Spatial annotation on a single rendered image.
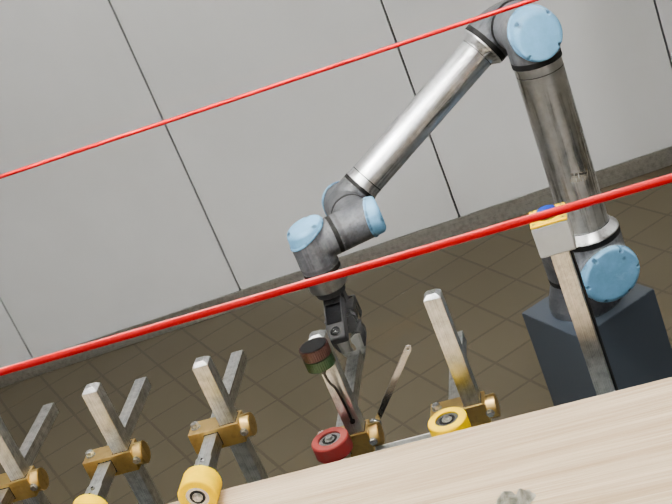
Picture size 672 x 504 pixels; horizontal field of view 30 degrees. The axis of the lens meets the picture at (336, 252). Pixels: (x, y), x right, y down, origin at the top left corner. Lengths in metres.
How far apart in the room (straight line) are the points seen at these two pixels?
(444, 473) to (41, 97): 3.28
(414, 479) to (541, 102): 0.95
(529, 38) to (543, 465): 0.99
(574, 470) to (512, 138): 3.10
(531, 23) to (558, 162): 0.34
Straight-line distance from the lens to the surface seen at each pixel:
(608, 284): 3.03
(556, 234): 2.36
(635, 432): 2.29
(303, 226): 2.80
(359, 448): 2.63
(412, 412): 4.28
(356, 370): 2.85
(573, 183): 2.94
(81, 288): 5.56
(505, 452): 2.34
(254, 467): 2.70
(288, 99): 5.12
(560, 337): 3.27
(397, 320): 4.87
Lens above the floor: 2.22
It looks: 23 degrees down
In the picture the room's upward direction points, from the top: 22 degrees counter-clockwise
